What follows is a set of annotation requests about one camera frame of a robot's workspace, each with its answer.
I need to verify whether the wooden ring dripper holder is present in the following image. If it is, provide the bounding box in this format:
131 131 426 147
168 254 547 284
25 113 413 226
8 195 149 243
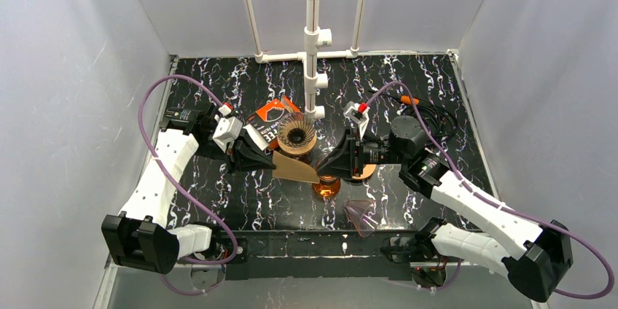
277 125 317 156

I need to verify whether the brown paper coffee filter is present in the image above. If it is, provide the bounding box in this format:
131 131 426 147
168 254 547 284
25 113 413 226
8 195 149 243
273 151 320 184

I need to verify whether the clear glass ribbed dripper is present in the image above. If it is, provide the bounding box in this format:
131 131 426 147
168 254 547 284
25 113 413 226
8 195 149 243
277 112 316 149

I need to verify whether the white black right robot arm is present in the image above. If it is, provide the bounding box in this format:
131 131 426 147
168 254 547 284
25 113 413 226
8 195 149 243
317 116 573 302

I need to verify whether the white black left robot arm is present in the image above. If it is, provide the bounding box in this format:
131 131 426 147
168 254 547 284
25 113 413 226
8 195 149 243
101 106 275 274

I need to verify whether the orange coffee filter box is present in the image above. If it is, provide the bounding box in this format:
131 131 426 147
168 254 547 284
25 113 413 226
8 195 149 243
243 95 299 150

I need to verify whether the pink translucent plastic dripper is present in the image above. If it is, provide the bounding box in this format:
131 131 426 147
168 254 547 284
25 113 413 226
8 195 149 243
343 200 382 238

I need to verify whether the amber glass server pitcher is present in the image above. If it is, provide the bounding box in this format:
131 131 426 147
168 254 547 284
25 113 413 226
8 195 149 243
312 176 341 197

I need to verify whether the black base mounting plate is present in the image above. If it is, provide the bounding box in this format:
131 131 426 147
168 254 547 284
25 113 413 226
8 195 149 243
176 229 450 289

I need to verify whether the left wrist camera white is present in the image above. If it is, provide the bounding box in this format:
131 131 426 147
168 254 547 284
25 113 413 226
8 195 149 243
212 103 243 153

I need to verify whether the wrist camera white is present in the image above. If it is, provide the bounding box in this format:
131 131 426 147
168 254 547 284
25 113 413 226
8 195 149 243
344 101 369 138
212 103 243 153

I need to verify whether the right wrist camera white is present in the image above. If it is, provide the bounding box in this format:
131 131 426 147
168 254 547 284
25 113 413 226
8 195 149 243
344 101 369 138

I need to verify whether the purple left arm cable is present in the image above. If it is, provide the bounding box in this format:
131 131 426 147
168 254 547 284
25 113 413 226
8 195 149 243
137 74 240 297

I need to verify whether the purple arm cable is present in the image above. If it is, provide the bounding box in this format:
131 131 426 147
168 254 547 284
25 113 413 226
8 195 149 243
137 74 240 297
364 81 615 300

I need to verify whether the black cable bundle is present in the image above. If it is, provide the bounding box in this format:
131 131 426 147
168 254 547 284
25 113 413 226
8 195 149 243
381 92 460 146

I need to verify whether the white PVC pipe frame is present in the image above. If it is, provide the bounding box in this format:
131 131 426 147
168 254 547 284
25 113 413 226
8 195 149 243
243 0 366 120

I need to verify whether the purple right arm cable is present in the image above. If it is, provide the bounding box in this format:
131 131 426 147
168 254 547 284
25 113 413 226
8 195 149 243
364 81 615 300

